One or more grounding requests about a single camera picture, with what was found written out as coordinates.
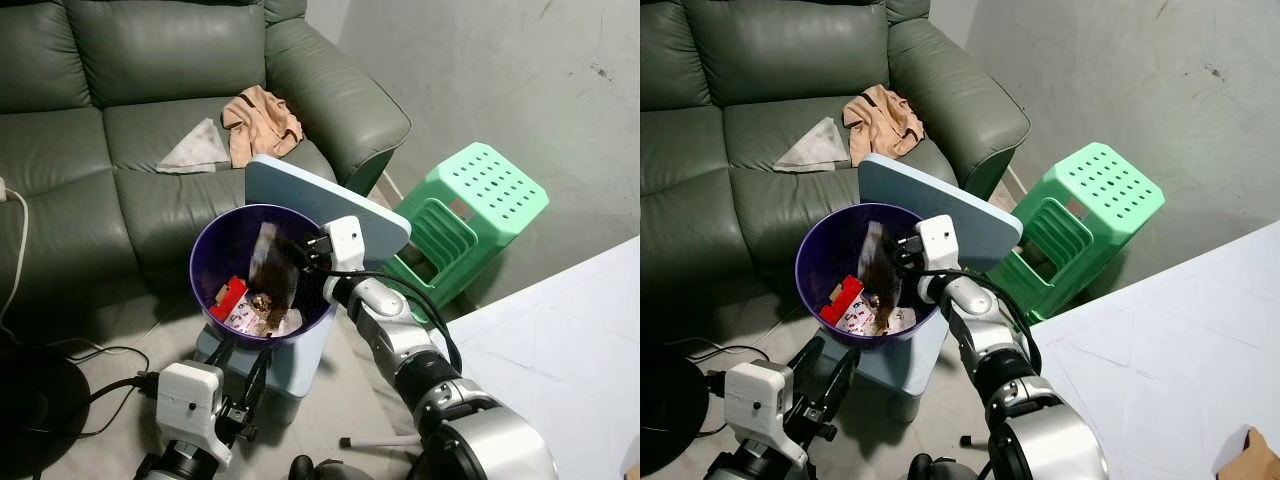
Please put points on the thin white rod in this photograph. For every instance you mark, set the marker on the thin white rod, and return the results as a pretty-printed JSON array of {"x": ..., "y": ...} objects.
[
  {"x": 980, "y": 440},
  {"x": 380, "y": 440}
]

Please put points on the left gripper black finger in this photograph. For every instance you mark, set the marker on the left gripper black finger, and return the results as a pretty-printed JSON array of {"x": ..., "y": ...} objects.
[
  {"x": 842, "y": 378},
  {"x": 257, "y": 378},
  {"x": 806, "y": 358},
  {"x": 222, "y": 358}
]

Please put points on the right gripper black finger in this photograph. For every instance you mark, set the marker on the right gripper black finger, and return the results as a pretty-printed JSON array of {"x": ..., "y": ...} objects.
[
  {"x": 292, "y": 266},
  {"x": 293, "y": 244},
  {"x": 890, "y": 268},
  {"x": 892, "y": 244}
]

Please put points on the black robot foot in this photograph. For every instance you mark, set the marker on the black robot foot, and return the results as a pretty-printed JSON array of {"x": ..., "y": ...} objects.
[
  {"x": 315, "y": 468},
  {"x": 935, "y": 468}
]

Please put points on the red snack packet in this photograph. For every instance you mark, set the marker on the red snack packet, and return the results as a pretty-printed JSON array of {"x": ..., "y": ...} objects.
[
  {"x": 230, "y": 298},
  {"x": 840, "y": 300}
]

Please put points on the small brown trash piece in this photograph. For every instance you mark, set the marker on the small brown trash piece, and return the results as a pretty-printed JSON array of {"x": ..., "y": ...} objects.
[
  {"x": 875, "y": 302},
  {"x": 263, "y": 302}
]

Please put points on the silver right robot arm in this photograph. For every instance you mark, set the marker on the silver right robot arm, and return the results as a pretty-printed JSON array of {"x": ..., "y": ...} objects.
[
  {"x": 1030, "y": 400},
  {"x": 440, "y": 390}
]

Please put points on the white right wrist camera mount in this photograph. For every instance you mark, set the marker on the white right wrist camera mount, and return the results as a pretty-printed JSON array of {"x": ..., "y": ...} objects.
[
  {"x": 940, "y": 240},
  {"x": 345, "y": 240}
]

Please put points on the black round fan base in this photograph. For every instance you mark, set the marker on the black round fan base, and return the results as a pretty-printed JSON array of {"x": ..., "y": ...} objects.
[
  {"x": 35, "y": 410},
  {"x": 655, "y": 410}
]

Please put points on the purple plastic rubbish bin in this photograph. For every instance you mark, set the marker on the purple plastic rubbish bin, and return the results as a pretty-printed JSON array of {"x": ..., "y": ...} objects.
[
  {"x": 820, "y": 245},
  {"x": 215, "y": 245}
]

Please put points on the brown cardboard piece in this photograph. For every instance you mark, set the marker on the brown cardboard piece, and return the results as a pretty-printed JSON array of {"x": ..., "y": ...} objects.
[{"x": 1250, "y": 458}]

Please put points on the dark brown foil wrapper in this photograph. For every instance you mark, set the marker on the dark brown foil wrapper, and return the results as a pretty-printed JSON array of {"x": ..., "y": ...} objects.
[
  {"x": 880, "y": 280},
  {"x": 272, "y": 275}
]

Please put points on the grey triangular cloth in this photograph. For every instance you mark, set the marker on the grey triangular cloth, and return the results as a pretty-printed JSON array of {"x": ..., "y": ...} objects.
[
  {"x": 820, "y": 148},
  {"x": 200, "y": 150}
]

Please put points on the green plastic stool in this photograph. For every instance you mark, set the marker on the green plastic stool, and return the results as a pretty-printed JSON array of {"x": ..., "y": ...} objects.
[
  {"x": 480, "y": 190},
  {"x": 1100, "y": 190}
]

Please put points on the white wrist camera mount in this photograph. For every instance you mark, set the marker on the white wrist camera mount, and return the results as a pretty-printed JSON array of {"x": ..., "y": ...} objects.
[
  {"x": 188, "y": 405},
  {"x": 940, "y": 240},
  {"x": 345, "y": 240},
  {"x": 755, "y": 405}
]

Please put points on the beige crumpled cloth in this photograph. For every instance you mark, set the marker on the beige crumpled cloth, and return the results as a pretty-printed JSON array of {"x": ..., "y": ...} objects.
[
  {"x": 260, "y": 122},
  {"x": 885, "y": 120}
]

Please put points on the green leather sofa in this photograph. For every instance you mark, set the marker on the green leather sofa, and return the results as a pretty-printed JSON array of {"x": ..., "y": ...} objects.
[
  {"x": 780, "y": 60},
  {"x": 150, "y": 60}
]

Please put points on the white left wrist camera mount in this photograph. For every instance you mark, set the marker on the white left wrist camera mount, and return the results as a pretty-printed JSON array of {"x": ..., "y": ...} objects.
[
  {"x": 755, "y": 405},
  {"x": 188, "y": 405}
]

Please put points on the white printed packet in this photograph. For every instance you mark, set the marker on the white printed packet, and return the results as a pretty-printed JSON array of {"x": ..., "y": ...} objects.
[
  {"x": 240, "y": 320},
  {"x": 860, "y": 322}
]

